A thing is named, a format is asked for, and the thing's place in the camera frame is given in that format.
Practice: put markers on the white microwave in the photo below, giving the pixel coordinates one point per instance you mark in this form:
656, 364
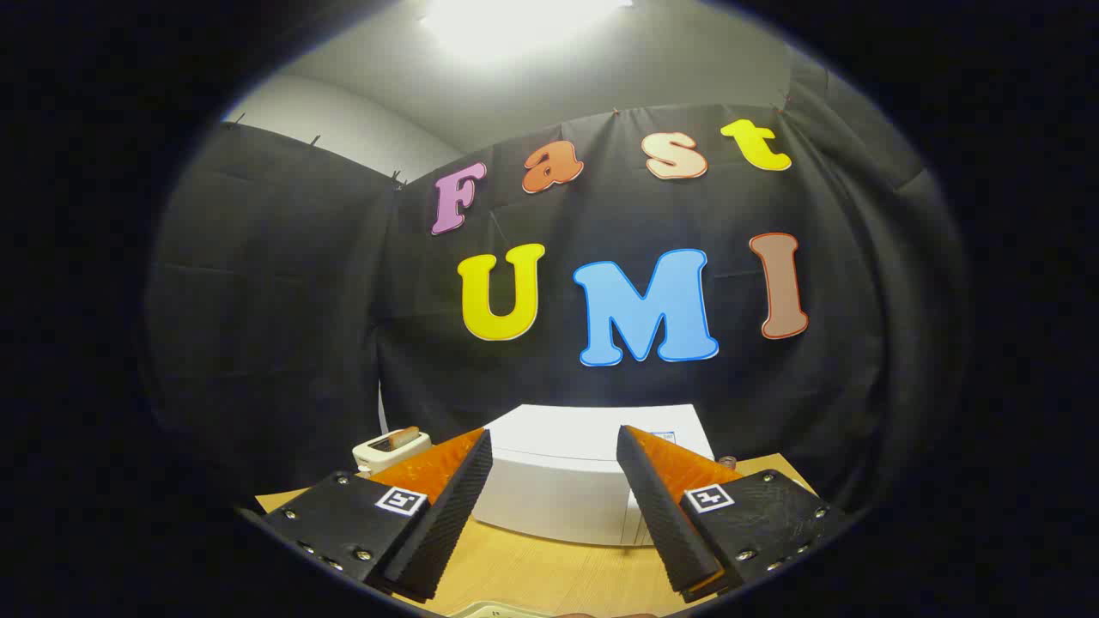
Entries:
558, 481

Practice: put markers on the cream plastic tray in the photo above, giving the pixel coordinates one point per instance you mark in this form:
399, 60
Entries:
498, 611

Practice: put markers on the toast slice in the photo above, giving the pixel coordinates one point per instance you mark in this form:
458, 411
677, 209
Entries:
397, 440

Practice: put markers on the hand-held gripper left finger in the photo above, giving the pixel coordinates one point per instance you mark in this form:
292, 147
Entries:
446, 524

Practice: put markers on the ceiling light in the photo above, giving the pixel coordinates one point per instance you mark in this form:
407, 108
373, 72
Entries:
524, 21

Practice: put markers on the white toaster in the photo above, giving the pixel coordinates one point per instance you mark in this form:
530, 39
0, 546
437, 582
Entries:
365, 459

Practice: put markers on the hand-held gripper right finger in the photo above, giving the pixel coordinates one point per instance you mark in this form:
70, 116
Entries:
665, 524

